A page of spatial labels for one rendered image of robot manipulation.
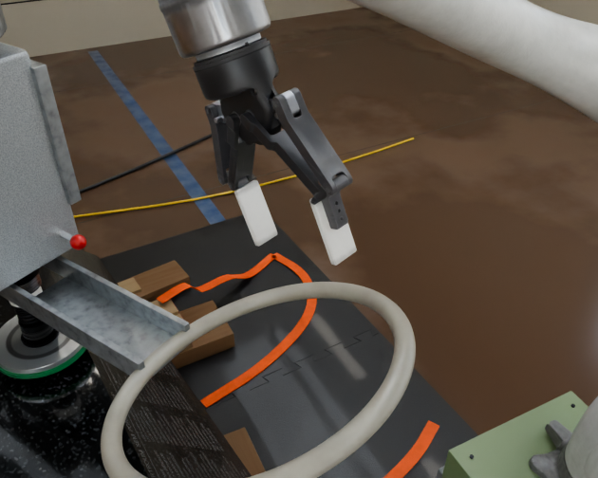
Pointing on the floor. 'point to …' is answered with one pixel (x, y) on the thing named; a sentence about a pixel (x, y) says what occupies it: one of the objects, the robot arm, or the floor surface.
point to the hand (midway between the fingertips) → (299, 238)
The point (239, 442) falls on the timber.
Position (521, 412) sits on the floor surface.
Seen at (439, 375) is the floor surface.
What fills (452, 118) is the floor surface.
